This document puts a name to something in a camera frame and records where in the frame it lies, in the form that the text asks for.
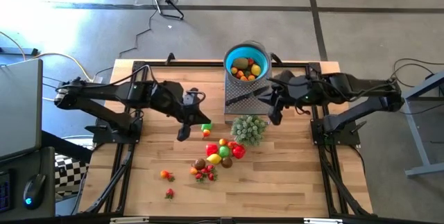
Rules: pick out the small red yellow fruit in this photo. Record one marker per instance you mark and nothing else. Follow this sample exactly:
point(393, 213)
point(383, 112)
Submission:
point(206, 133)

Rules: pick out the potted artificial succulent plant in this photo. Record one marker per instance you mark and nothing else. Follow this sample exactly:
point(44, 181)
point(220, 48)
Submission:
point(248, 130)

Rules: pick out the brown kiwi half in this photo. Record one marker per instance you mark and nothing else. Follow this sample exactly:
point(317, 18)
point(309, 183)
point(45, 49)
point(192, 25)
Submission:
point(227, 162)
point(200, 164)

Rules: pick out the grey desk frame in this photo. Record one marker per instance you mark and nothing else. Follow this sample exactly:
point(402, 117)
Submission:
point(421, 147)

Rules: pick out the green plastic pear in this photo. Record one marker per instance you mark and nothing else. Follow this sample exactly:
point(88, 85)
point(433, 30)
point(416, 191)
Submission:
point(207, 127)

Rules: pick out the black power strip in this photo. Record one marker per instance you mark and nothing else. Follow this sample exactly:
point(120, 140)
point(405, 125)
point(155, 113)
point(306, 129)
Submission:
point(17, 51)

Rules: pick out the green plastic apple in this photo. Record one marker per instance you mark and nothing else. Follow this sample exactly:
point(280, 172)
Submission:
point(224, 151)

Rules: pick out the stemmed red orange fruit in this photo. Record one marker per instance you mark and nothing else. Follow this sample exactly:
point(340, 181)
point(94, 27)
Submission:
point(250, 61)

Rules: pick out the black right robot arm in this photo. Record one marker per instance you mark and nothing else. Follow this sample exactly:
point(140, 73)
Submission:
point(347, 87)

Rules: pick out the perforated grey metal stand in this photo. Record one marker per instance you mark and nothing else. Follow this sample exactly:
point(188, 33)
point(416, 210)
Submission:
point(256, 111)

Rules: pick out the grey laptop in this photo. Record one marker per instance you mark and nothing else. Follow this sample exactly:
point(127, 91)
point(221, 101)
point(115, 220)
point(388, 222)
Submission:
point(19, 109)

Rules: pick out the red bell pepper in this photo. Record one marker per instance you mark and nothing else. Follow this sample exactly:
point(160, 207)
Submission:
point(238, 152)
point(211, 149)

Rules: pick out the red plastic tomato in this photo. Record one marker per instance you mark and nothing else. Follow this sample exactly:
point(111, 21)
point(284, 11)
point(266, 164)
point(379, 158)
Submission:
point(231, 144)

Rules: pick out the black aluminium table frame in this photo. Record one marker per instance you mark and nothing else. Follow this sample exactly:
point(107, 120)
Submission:
point(190, 64)

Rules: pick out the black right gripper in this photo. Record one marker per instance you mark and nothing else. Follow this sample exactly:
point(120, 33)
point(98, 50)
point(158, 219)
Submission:
point(295, 94)

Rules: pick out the blue collapsible colander bowl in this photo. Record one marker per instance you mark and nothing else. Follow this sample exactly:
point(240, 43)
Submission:
point(229, 61)

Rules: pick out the yellow plastic lemon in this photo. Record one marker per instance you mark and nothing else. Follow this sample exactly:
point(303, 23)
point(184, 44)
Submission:
point(214, 159)
point(255, 69)

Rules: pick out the black white checkerboard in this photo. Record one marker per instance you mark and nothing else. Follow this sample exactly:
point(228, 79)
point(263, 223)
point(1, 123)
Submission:
point(69, 173)

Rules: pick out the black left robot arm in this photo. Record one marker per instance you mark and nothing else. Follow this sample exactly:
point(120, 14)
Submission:
point(104, 94)

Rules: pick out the black computer mouse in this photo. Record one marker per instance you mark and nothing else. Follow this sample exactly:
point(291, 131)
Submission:
point(34, 191)

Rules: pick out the black keyboard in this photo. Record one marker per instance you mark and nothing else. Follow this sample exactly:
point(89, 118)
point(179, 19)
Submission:
point(5, 193)

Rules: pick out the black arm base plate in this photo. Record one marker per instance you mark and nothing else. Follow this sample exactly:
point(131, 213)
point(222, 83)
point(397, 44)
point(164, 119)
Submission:
point(95, 136)
point(350, 137)

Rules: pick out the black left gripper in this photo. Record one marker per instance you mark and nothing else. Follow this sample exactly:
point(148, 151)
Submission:
point(184, 109)

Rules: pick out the whole brown kiwi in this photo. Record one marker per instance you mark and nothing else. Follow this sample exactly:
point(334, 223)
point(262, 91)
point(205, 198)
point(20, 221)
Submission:
point(240, 63)

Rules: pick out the black kitchen knife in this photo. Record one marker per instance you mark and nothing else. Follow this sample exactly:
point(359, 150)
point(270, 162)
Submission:
point(239, 99)

